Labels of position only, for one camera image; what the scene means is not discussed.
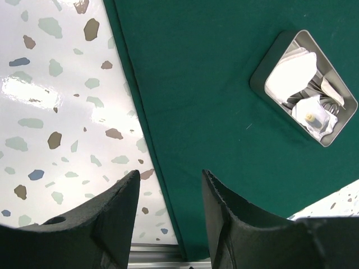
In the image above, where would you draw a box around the aluminium mounting rail frame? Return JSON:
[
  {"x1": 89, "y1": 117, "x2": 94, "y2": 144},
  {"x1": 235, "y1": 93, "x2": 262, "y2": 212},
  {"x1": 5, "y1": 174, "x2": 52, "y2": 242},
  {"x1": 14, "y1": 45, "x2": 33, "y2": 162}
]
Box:
[{"x1": 127, "y1": 243, "x2": 211, "y2": 269}]

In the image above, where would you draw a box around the clear plastic blister pack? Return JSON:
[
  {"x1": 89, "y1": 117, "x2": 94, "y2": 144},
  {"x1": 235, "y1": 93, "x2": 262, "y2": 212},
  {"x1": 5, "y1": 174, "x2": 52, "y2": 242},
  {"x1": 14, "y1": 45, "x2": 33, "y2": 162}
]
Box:
[{"x1": 291, "y1": 95, "x2": 338, "y2": 141}]

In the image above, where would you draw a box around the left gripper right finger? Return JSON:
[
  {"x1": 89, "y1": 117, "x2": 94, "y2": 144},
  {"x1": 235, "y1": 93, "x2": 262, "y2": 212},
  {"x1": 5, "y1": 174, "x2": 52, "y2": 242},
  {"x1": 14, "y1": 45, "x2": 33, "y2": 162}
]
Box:
[{"x1": 202, "y1": 170, "x2": 358, "y2": 268}]

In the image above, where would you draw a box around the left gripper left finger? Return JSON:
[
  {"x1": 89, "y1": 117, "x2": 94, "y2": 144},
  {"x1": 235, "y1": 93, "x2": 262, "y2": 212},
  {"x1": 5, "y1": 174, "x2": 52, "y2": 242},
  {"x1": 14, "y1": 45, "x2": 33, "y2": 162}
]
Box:
[{"x1": 1, "y1": 170, "x2": 140, "y2": 268}]

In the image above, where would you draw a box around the green surgical cloth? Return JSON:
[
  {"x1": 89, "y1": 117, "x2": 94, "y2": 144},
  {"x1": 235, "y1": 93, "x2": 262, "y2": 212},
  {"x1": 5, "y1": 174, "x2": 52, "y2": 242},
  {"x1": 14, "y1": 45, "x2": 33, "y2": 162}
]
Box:
[{"x1": 104, "y1": 1, "x2": 358, "y2": 261}]

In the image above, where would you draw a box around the small white paper packet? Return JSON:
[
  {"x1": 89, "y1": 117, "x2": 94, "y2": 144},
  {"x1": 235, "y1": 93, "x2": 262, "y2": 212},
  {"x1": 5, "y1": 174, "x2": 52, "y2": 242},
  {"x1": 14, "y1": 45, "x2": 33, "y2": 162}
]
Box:
[{"x1": 320, "y1": 77, "x2": 345, "y2": 107}]

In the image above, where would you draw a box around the metal instrument tray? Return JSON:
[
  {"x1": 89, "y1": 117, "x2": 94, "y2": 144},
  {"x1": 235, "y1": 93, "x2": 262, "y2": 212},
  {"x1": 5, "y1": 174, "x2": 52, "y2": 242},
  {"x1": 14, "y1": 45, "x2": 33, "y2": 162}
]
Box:
[{"x1": 250, "y1": 30, "x2": 358, "y2": 147}]

